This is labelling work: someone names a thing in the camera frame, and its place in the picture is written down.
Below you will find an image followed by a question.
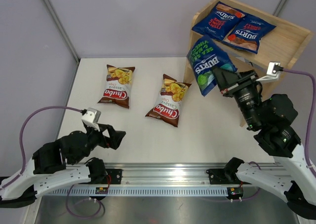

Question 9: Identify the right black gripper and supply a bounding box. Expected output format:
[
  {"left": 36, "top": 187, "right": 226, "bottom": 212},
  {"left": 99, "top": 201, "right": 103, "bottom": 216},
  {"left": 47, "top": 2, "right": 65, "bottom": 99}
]
[{"left": 211, "top": 66, "right": 262, "bottom": 129}]

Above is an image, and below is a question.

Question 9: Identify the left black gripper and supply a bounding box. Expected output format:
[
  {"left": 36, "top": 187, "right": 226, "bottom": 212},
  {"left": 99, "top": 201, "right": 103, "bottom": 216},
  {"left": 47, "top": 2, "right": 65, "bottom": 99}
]
[{"left": 72, "top": 122, "right": 126, "bottom": 164}]

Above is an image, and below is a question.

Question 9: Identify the Burts sea salt vinegar bag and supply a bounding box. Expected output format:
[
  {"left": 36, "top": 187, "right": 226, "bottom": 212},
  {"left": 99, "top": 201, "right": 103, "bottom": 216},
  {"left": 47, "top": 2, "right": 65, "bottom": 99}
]
[{"left": 187, "top": 36, "right": 237, "bottom": 96}]

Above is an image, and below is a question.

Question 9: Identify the Burts blue bag with bacon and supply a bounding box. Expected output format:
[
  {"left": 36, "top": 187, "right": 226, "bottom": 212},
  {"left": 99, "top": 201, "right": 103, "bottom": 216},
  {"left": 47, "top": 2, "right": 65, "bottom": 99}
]
[{"left": 223, "top": 14, "right": 276, "bottom": 54}]

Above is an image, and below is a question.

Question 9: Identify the Burts spicy sweet chilli bag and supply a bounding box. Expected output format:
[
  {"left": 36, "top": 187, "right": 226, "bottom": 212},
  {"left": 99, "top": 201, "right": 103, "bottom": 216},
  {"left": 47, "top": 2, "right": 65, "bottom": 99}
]
[{"left": 192, "top": 1, "right": 247, "bottom": 41}]

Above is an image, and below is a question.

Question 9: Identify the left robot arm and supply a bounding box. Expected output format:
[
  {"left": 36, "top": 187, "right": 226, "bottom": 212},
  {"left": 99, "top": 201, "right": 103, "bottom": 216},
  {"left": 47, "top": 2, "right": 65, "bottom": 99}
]
[{"left": 0, "top": 124, "right": 126, "bottom": 208}]

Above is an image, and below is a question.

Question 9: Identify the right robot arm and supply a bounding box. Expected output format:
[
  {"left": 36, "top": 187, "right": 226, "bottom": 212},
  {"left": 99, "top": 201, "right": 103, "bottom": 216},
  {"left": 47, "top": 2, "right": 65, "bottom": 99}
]
[{"left": 212, "top": 67, "right": 316, "bottom": 220}]

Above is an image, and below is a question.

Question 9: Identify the wooden two-tier shelf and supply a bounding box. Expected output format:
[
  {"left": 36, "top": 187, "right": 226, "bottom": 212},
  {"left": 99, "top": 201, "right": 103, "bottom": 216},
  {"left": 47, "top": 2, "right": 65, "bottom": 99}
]
[{"left": 183, "top": 0, "right": 315, "bottom": 128}]

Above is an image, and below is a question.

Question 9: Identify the left Chuba cassava chips bag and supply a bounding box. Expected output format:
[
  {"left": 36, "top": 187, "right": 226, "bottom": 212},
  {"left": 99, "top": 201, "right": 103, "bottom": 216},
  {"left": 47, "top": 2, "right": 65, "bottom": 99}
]
[{"left": 98, "top": 65, "right": 135, "bottom": 109}]

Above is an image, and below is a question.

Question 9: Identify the chuba cassava chips bag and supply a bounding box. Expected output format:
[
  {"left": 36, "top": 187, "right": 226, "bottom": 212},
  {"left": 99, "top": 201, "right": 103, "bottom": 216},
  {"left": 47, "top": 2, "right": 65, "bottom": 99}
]
[
  {"left": 98, "top": 65, "right": 135, "bottom": 109},
  {"left": 145, "top": 74, "right": 191, "bottom": 127}
]

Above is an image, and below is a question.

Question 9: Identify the right Chuba cassava chips bag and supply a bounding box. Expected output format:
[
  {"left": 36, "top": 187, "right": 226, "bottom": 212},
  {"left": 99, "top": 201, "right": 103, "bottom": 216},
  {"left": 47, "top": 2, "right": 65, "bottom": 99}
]
[{"left": 145, "top": 74, "right": 191, "bottom": 127}]

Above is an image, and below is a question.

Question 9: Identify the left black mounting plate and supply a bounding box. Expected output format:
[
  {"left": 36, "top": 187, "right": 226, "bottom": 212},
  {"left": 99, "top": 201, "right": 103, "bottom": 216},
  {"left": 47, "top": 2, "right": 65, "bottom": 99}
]
[{"left": 98, "top": 168, "right": 122, "bottom": 185}]

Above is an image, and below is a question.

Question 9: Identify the black mounting plate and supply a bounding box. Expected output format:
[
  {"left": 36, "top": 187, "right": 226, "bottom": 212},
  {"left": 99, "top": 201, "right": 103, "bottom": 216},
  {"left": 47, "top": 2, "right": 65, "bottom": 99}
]
[
  {"left": 98, "top": 168, "right": 122, "bottom": 185},
  {"left": 206, "top": 168, "right": 231, "bottom": 185}
]

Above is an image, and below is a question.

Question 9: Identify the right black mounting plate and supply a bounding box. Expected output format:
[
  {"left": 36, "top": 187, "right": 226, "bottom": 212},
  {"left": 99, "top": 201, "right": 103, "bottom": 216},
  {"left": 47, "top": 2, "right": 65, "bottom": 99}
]
[{"left": 206, "top": 168, "right": 231, "bottom": 185}]

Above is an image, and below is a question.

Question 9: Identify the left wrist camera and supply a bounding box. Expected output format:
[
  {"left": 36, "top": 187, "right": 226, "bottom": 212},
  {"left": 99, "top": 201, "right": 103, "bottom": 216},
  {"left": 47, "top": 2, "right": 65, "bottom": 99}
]
[{"left": 81, "top": 108, "right": 101, "bottom": 132}]

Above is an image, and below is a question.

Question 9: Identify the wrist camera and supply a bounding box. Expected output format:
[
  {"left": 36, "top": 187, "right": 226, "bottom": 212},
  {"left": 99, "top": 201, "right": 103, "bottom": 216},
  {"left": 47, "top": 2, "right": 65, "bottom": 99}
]
[
  {"left": 81, "top": 108, "right": 101, "bottom": 132},
  {"left": 256, "top": 62, "right": 283, "bottom": 83}
]

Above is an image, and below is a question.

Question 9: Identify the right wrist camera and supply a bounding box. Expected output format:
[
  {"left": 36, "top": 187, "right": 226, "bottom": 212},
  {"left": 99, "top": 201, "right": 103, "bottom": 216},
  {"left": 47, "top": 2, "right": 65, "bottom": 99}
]
[{"left": 256, "top": 62, "right": 283, "bottom": 83}]

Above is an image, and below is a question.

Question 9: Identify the white slotted cable duct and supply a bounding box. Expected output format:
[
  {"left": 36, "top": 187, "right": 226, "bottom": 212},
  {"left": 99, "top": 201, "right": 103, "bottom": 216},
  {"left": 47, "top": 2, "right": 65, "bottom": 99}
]
[{"left": 49, "top": 185, "right": 228, "bottom": 197}]

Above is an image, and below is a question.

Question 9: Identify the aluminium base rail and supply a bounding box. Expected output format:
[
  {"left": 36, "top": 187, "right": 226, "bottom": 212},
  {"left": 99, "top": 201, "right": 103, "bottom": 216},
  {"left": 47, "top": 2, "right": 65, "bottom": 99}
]
[{"left": 105, "top": 163, "right": 239, "bottom": 187}]

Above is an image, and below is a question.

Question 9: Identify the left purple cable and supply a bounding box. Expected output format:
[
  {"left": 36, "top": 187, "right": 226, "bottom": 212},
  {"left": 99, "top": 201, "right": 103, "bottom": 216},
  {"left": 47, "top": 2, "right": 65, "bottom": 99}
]
[{"left": 0, "top": 106, "right": 106, "bottom": 219}]

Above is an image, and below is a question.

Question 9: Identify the purple cable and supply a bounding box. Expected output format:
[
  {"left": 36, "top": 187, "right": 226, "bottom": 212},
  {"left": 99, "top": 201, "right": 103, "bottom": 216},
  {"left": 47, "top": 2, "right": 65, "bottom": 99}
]
[
  {"left": 0, "top": 106, "right": 106, "bottom": 219},
  {"left": 249, "top": 68, "right": 316, "bottom": 202}
]

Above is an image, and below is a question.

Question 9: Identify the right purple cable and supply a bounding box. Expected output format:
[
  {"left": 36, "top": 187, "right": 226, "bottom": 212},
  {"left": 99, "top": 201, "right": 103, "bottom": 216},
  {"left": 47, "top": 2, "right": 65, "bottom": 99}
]
[{"left": 249, "top": 68, "right": 316, "bottom": 202}]

